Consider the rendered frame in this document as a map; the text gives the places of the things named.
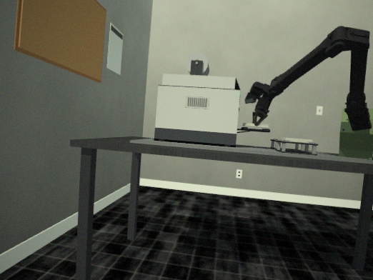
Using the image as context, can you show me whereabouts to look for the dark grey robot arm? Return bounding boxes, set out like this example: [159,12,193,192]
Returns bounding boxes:
[245,26,372,131]

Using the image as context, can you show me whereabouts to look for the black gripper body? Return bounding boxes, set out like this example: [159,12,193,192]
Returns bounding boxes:
[256,99,271,114]

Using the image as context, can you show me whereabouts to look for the white cylinder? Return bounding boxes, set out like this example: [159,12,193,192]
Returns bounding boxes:
[186,53,209,76]

